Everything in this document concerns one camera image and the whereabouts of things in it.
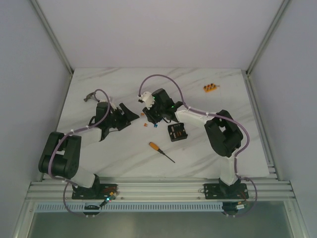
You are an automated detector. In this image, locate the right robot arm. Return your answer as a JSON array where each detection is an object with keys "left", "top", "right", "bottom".
[{"left": 138, "top": 88, "right": 243, "bottom": 198}]

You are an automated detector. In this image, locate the right aluminium frame post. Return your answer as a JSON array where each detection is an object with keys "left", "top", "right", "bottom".
[{"left": 246, "top": 0, "right": 292, "bottom": 77}]

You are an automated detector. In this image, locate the purple cable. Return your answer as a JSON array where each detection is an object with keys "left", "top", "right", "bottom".
[
  {"left": 138, "top": 73, "right": 258, "bottom": 219},
  {"left": 49, "top": 88, "right": 111, "bottom": 219}
]

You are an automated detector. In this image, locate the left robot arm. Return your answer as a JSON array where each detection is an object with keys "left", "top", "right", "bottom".
[{"left": 38, "top": 102, "right": 139, "bottom": 199}]

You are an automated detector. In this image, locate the aluminium frame post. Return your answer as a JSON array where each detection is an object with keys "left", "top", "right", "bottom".
[
  {"left": 246, "top": 0, "right": 292, "bottom": 77},
  {"left": 29, "top": 0, "right": 74, "bottom": 76}
]

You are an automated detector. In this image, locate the orange handled screwdriver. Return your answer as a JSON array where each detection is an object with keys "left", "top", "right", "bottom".
[{"left": 149, "top": 142, "right": 175, "bottom": 163}]

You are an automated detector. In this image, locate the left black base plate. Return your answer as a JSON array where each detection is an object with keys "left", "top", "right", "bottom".
[{"left": 72, "top": 183, "right": 117, "bottom": 200}]

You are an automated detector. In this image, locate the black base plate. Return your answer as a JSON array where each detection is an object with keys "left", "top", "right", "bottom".
[
  {"left": 203, "top": 183, "right": 249, "bottom": 200},
  {"left": 72, "top": 183, "right": 117, "bottom": 200}
]

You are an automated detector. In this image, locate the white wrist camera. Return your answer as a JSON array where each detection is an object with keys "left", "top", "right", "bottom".
[
  {"left": 98, "top": 98, "right": 117, "bottom": 110},
  {"left": 138, "top": 91, "right": 155, "bottom": 110}
]

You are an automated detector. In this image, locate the black fuse box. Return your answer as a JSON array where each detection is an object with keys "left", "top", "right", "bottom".
[{"left": 167, "top": 122, "right": 188, "bottom": 142}]

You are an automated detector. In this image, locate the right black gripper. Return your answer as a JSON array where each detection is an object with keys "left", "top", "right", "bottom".
[{"left": 142, "top": 100, "right": 164, "bottom": 125}]

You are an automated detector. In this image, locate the orange terminal block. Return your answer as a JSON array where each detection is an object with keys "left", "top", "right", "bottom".
[{"left": 203, "top": 83, "right": 219, "bottom": 93}]

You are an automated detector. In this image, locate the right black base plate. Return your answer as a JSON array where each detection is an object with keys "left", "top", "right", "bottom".
[{"left": 203, "top": 183, "right": 249, "bottom": 200}]

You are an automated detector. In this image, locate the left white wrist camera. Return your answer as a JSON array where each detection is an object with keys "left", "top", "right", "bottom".
[{"left": 98, "top": 98, "right": 117, "bottom": 110}]

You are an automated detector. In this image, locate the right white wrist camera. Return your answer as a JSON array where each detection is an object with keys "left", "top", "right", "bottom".
[{"left": 138, "top": 91, "right": 155, "bottom": 110}]

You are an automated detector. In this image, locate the left aluminium frame post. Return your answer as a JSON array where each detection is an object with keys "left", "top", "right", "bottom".
[{"left": 29, "top": 0, "right": 74, "bottom": 76}]

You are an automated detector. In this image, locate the slotted cable duct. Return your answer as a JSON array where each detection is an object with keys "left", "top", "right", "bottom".
[{"left": 34, "top": 201, "right": 223, "bottom": 214}]

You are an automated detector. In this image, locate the hammer with black handle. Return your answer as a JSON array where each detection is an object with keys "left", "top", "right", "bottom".
[{"left": 84, "top": 91, "right": 100, "bottom": 103}]

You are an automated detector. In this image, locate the aluminium mounting rail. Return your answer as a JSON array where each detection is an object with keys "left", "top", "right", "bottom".
[{"left": 26, "top": 176, "right": 295, "bottom": 201}]

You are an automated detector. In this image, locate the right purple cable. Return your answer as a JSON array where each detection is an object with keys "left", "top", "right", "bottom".
[{"left": 138, "top": 73, "right": 258, "bottom": 219}]

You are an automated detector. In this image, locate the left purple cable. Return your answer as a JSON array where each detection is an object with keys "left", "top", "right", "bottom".
[{"left": 49, "top": 88, "right": 111, "bottom": 219}]

